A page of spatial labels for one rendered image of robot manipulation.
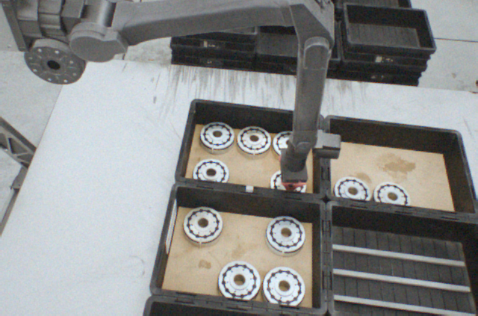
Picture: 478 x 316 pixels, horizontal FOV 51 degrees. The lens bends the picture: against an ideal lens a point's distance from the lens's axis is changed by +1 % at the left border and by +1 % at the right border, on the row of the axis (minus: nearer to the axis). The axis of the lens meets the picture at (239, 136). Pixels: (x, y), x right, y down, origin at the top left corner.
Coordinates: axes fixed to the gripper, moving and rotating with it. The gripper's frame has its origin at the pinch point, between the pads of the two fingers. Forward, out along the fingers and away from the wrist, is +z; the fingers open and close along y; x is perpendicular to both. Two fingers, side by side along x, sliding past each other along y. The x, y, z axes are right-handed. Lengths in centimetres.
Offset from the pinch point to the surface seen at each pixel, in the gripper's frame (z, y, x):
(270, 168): 4.3, 7.5, 4.1
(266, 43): 50, 116, -6
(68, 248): 17, -12, 61
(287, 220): 1.1, -11.5, 1.3
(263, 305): -6.1, -36.3, 9.9
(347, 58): 38, 94, -41
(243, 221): 4.2, -10.2, 12.8
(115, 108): 18, 41, 55
